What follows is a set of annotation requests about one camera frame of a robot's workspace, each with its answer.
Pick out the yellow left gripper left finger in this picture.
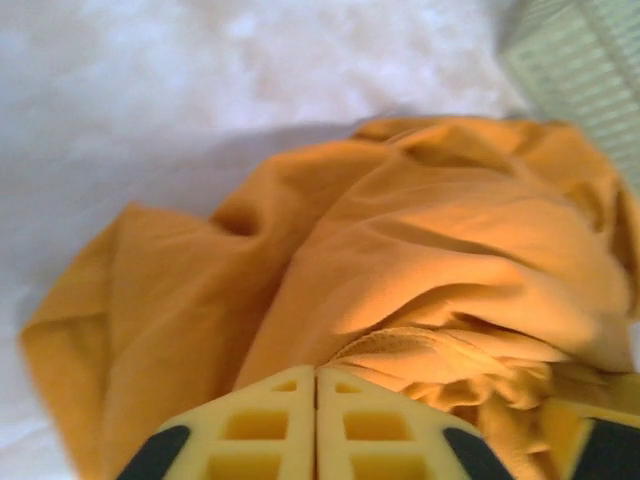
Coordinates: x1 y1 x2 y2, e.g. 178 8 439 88
115 364 317 480

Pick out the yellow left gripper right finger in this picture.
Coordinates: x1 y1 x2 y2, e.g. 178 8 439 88
315 367 501 480

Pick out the orange t-shirt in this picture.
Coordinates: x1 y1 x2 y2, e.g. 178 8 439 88
17 115 640 480

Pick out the pale green plastic basket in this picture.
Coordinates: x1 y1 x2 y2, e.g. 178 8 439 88
499 0 640 189

